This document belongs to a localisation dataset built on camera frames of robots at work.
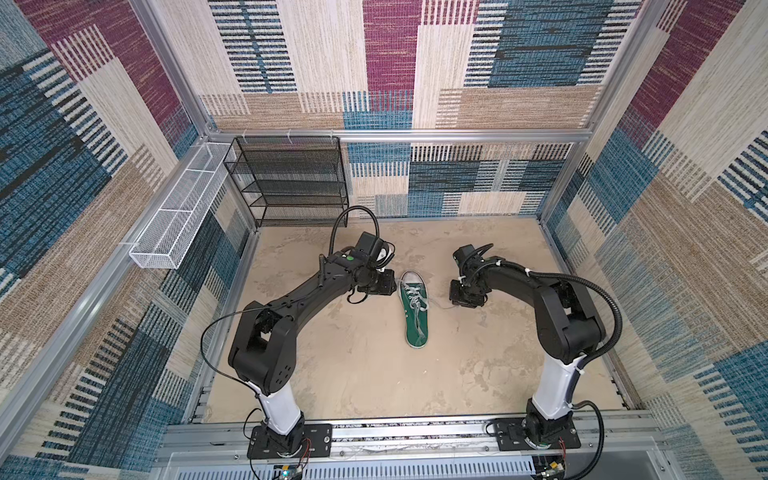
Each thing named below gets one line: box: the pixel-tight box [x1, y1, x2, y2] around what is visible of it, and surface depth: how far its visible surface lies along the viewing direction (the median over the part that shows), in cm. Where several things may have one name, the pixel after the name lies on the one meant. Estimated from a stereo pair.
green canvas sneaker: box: [399, 271, 429, 349], surface depth 93 cm
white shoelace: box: [402, 284, 429, 321], surface depth 95 cm
